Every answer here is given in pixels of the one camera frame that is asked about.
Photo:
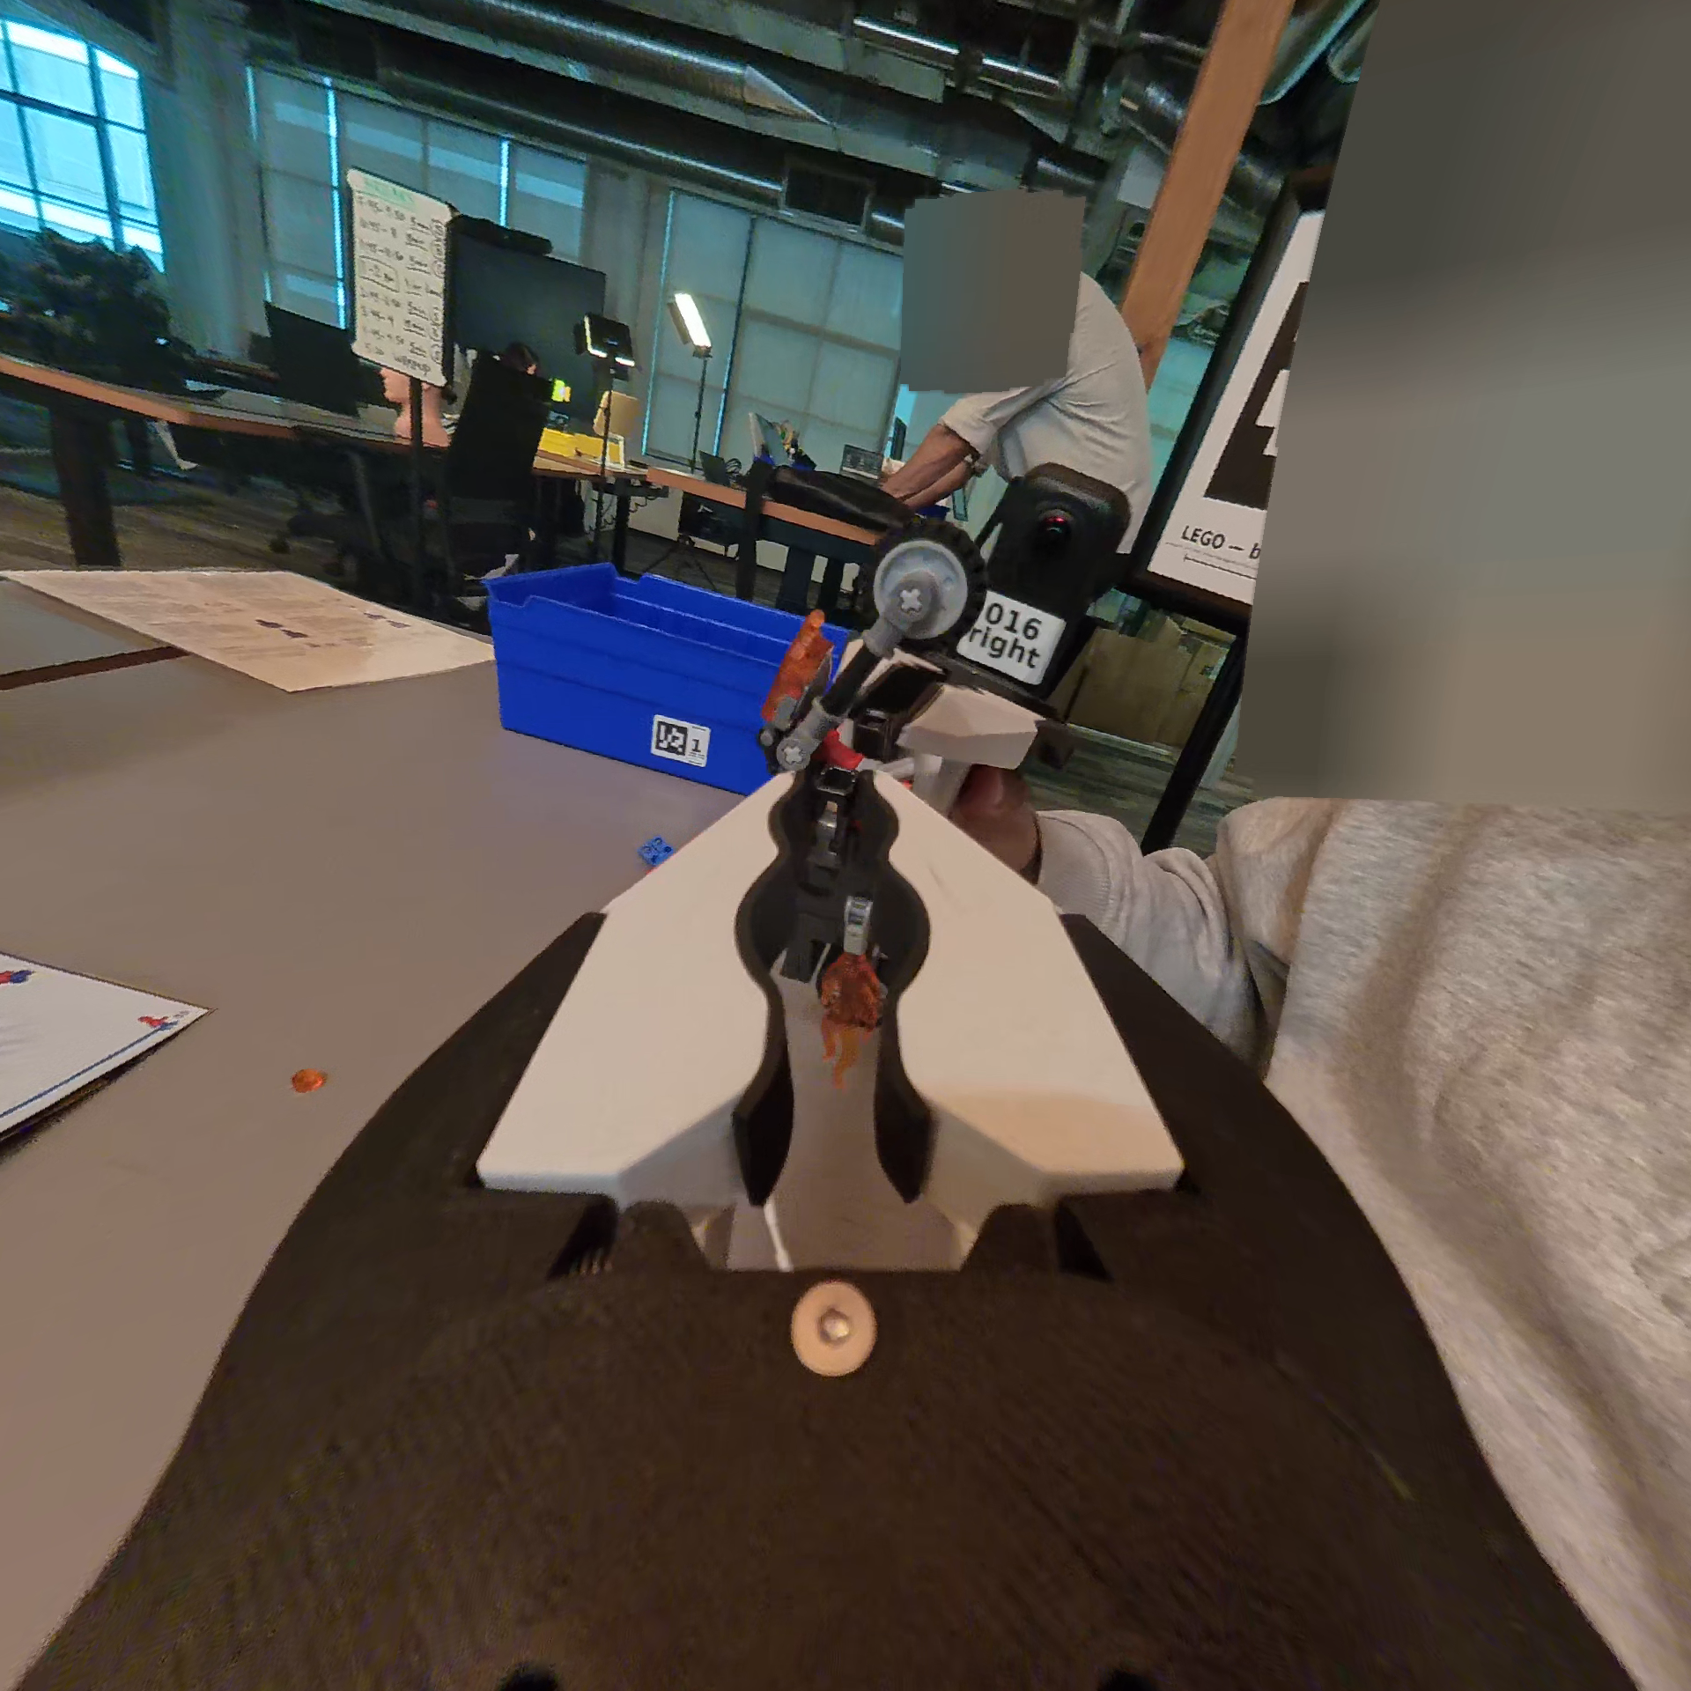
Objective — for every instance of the wooden post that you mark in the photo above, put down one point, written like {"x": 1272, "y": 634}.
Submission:
{"x": 1203, "y": 171}

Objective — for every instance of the person's right forearm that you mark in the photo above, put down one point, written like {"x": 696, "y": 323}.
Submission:
{"x": 1151, "y": 911}

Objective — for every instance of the lego instruction booklet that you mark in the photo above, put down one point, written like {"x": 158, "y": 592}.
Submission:
{"x": 66, "y": 1044}

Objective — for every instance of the black metal table frame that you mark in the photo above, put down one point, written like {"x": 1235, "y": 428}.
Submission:
{"x": 1188, "y": 741}

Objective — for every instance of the orange-edged background desk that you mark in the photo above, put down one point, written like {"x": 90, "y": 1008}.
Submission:
{"x": 714, "y": 488}
{"x": 199, "y": 412}

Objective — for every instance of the blue red lego minifigure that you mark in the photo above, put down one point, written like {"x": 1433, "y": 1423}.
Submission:
{"x": 657, "y": 850}

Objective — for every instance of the printed paper sheet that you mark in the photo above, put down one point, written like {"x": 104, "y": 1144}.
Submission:
{"x": 264, "y": 621}

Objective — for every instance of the black studio light panel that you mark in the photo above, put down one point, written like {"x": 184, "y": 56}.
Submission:
{"x": 606, "y": 337}

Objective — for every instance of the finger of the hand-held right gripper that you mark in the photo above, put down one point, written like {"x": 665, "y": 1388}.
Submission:
{"x": 977, "y": 727}

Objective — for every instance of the handwritten whiteboard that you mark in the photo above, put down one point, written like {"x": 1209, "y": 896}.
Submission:
{"x": 396, "y": 277}

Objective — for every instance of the white light bar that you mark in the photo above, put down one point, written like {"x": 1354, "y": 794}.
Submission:
{"x": 690, "y": 323}

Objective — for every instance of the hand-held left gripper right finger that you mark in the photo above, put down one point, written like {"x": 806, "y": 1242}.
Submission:
{"x": 1045, "y": 1057}

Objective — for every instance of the black white framed sign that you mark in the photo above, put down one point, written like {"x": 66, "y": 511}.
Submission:
{"x": 1242, "y": 395}

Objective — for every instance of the black background monitor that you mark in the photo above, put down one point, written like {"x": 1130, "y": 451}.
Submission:
{"x": 529, "y": 305}

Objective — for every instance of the black office chair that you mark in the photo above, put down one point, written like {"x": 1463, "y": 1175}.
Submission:
{"x": 489, "y": 435}

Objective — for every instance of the brown cardboard boxes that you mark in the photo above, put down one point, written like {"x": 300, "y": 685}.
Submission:
{"x": 1151, "y": 680}

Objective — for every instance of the black red lego motorcycle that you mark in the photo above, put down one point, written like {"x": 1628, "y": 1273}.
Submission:
{"x": 919, "y": 587}

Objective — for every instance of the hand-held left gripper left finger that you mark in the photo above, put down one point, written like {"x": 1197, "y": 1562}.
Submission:
{"x": 623, "y": 1057}

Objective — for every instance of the person's right hand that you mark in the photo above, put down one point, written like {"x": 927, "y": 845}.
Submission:
{"x": 1004, "y": 811}

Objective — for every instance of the blue plastic bin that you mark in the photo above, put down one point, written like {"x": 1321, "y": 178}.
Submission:
{"x": 594, "y": 675}

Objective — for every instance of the yellow plastic bin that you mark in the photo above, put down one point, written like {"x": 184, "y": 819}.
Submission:
{"x": 576, "y": 449}

